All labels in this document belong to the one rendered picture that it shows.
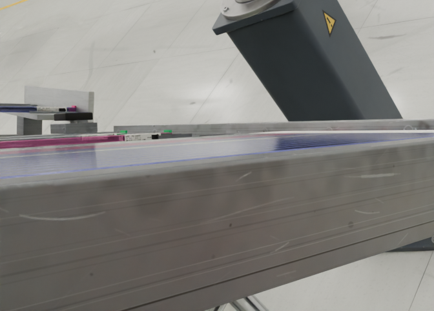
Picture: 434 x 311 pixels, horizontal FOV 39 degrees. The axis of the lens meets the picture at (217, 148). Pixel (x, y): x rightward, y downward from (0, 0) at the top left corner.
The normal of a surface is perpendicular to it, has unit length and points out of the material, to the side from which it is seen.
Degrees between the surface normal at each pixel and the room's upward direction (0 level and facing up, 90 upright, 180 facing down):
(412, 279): 0
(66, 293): 90
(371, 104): 90
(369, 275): 0
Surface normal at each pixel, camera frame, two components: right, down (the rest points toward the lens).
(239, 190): 0.68, 0.01
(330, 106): -0.34, 0.73
